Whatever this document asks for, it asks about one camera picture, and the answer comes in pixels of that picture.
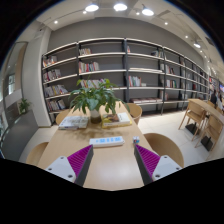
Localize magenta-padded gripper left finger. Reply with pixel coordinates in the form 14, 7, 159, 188
44, 144, 94, 187

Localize light wooden frame chair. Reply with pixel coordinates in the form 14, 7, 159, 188
194, 114, 224, 152
178, 100, 207, 141

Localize yellow book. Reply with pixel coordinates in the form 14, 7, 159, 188
101, 121, 133, 129

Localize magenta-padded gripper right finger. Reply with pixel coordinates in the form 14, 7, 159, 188
134, 143, 183, 186

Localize green plant in white pot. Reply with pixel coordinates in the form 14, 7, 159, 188
68, 78, 130, 125

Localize grey covered magazine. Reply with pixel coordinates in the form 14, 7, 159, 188
58, 115, 90, 131

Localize grey shelf unit with books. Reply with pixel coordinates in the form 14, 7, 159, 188
40, 37, 214, 116

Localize round ceiling lights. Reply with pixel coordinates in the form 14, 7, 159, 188
53, 2, 203, 49

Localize person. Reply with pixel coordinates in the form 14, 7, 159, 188
209, 89, 219, 105

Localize small green potted plant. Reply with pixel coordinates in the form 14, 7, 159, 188
18, 98, 32, 115

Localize white book with painting cover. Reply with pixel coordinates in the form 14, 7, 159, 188
101, 112, 132, 126

